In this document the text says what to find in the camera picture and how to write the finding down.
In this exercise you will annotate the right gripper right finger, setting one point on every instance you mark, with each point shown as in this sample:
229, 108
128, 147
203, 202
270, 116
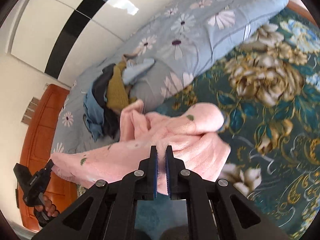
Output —
216, 210

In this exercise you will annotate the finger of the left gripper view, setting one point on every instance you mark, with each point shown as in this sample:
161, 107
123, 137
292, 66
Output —
48, 167

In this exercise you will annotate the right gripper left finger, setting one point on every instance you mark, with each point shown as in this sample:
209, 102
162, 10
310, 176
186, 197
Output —
107, 211

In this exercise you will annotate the pink fleece pajama garment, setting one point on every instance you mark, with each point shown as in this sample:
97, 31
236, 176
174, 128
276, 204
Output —
192, 136

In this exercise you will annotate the person left hand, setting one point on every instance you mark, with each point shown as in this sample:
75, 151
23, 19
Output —
47, 207

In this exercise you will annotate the wooden orange headboard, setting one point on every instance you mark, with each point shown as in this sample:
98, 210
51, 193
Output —
38, 143

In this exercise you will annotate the blue garment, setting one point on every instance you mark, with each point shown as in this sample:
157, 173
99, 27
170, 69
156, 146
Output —
94, 115

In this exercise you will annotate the dark grey garment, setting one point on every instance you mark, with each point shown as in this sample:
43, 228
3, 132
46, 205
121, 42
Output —
106, 118

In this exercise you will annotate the mustard knit garment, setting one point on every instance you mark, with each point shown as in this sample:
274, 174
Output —
117, 96

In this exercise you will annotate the light blue small cloth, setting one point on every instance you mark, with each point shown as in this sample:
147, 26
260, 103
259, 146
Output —
134, 72

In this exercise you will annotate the teal floral plush blanket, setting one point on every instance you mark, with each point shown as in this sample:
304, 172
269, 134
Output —
268, 91

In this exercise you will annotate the white black stripe wardrobe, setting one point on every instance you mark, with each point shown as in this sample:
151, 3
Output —
61, 38

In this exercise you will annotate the blue daisy print duvet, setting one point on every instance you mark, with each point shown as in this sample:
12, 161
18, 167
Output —
184, 39

